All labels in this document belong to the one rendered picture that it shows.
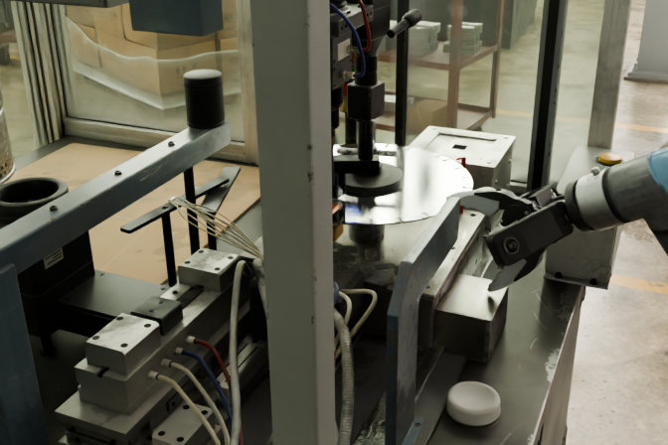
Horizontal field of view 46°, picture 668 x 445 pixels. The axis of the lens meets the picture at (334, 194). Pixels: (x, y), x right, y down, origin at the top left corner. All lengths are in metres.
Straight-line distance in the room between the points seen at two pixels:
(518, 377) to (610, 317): 1.65
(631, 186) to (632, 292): 1.95
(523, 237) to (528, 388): 0.22
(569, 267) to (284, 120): 0.96
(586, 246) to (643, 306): 1.53
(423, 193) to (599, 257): 0.34
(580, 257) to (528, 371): 0.28
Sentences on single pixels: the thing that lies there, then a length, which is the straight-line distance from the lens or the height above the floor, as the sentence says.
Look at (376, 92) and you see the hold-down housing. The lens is 1.12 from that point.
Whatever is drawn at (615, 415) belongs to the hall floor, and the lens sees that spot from 2.38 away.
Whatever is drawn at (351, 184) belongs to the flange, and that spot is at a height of 0.96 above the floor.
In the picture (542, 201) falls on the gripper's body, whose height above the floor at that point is 0.98.
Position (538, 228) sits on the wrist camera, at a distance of 1.07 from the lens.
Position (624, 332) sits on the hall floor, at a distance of 2.74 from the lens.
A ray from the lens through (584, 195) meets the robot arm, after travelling 1.06.
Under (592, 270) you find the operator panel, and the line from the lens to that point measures 1.40.
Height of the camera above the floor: 1.43
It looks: 24 degrees down
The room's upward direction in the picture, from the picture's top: 1 degrees counter-clockwise
